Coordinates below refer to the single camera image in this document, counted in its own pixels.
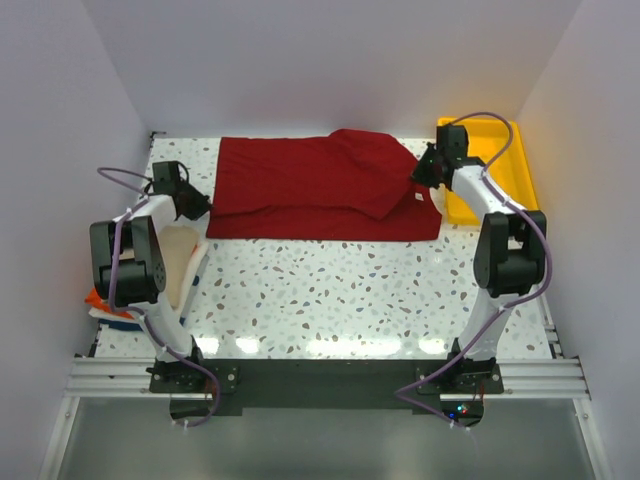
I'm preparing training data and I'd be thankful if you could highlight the yellow plastic tray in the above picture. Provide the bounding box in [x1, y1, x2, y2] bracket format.
[444, 117, 539, 226]

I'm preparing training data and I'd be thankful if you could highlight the beige folded t shirt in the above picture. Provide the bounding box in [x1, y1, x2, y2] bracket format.
[158, 226, 200, 311]

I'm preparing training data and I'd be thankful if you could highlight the blue folded t shirt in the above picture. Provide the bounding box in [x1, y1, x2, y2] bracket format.
[97, 272, 201, 333]

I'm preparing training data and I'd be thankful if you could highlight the dark red t shirt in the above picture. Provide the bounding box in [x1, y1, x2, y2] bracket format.
[206, 129, 441, 242]

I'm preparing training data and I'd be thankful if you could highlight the aluminium frame rail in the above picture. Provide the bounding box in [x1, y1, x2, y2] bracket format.
[64, 357, 589, 400]

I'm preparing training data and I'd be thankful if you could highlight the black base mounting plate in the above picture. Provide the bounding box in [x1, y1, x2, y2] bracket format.
[146, 359, 505, 426]

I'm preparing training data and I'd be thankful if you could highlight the white folded t shirt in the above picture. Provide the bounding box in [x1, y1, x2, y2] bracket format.
[88, 242, 210, 326]

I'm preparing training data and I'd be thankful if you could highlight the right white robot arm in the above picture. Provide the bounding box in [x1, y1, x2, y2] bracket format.
[411, 123, 550, 393]

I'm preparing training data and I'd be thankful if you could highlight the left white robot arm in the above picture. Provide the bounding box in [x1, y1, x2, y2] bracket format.
[89, 160, 211, 392]

